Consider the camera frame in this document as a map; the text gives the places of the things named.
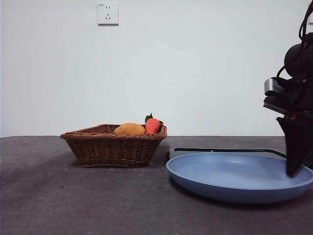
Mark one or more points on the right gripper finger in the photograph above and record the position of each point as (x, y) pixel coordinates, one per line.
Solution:
(296, 147)

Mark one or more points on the light blue round plate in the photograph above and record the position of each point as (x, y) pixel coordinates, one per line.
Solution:
(232, 176)

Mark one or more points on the black rectangular tray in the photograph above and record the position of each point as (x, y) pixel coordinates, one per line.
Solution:
(172, 153)

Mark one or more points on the orange-red toy carrot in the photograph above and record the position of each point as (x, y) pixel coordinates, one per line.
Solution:
(152, 126)

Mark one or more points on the brown wicker basket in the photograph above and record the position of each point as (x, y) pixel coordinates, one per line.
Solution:
(110, 151)

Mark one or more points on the pale grey camera box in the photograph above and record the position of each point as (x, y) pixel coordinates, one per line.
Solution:
(270, 85)

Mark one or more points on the white wall switch plate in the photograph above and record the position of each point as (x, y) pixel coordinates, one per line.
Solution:
(311, 22)

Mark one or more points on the white wall power socket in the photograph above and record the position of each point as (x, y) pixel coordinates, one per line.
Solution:
(108, 14)

